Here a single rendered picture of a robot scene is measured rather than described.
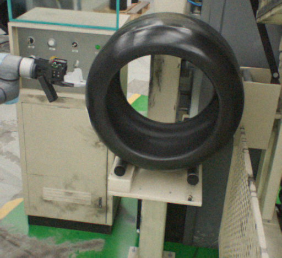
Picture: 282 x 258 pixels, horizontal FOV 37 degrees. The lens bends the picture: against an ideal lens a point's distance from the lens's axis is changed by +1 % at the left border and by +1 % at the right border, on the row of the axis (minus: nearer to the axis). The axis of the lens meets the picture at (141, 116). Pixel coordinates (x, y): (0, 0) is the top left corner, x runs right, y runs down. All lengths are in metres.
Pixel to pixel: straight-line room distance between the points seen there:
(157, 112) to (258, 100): 0.44
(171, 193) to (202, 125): 0.32
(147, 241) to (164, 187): 0.64
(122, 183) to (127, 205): 1.28
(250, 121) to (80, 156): 1.02
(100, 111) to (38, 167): 1.08
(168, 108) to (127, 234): 1.08
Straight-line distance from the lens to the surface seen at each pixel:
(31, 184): 2.61
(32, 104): 2.34
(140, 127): 1.83
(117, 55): 1.44
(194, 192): 1.72
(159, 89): 1.85
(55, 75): 1.62
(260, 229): 1.30
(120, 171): 1.63
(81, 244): 2.66
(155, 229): 2.26
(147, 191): 1.70
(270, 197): 2.06
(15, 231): 2.80
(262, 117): 1.83
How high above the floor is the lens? 1.80
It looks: 26 degrees down
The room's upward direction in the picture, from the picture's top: 3 degrees clockwise
